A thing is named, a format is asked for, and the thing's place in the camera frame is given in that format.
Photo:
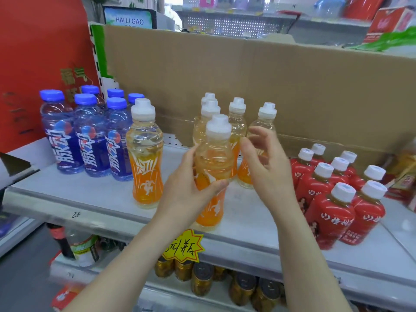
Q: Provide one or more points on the blue plastic container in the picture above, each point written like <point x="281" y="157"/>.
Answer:
<point x="328" y="7"/>

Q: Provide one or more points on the cluster of red bottles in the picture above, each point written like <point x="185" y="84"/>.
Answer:
<point x="331" y="211"/>

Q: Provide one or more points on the yellow starburst price tag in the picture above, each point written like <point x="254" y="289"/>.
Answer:
<point x="183" y="246"/>

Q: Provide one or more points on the cluster of orange bottles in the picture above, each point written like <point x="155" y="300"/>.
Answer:
<point x="144" y="152"/>

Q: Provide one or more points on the grey perforated metal rack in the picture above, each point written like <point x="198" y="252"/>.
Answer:
<point x="227" y="24"/>

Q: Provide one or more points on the person's right thumb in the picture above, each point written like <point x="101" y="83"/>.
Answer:
<point x="248" y="155"/>

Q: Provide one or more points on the row of golden cans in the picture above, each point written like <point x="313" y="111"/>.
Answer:
<point x="203" y="279"/>

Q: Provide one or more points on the orange sports drink bottle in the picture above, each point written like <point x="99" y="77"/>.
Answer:
<point x="214" y="149"/>

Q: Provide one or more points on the person's left forearm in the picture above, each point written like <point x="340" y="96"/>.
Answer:
<point x="130" y="266"/>

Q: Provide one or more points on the red snack packet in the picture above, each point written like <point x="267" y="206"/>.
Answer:
<point x="65" y="297"/>

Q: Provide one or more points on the red and white carton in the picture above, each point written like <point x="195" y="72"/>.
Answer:
<point x="388" y="24"/>

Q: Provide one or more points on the green and white carton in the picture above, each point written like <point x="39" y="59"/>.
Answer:
<point x="98" y="51"/>

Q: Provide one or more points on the black shelf bracket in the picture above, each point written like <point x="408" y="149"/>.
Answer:
<point x="14" y="167"/>

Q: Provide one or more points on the person's right forearm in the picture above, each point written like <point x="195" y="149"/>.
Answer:
<point x="308" y="259"/>

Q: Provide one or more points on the white metal shelf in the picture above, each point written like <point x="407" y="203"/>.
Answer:
<point x="97" y="201"/>

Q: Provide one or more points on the blue framed sign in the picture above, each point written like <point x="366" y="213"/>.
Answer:
<point x="129" y="17"/>

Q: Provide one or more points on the dark sauce bottle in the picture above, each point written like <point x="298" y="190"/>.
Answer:
<point x="60" y="238"/>

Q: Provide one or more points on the brown cardboard box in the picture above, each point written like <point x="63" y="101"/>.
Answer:
<point x="292" y="87"/>

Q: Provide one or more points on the red display board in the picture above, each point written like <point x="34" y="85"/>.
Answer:
<point x="35" y="61"/>

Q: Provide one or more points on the person's left thumb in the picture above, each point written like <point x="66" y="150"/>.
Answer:
<point x="213" y="188"/>

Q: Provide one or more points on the clear bottle green label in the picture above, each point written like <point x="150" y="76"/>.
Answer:
<point x="84" y="248"/>

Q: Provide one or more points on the green plastic bag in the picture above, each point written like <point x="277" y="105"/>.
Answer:
<point x="388" y="40"/>

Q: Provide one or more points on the person's left hand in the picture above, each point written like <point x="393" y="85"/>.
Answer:
<point x="177" y="201"/>

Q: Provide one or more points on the cluster of blue bottles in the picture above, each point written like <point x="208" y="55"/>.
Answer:
<point x="89" y="139"/>

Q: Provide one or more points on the person's right hand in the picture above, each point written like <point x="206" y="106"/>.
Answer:
<point x="276" y="178"/>

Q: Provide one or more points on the yellow and red packs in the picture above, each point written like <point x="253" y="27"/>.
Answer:
<point x="403" y="178"/>

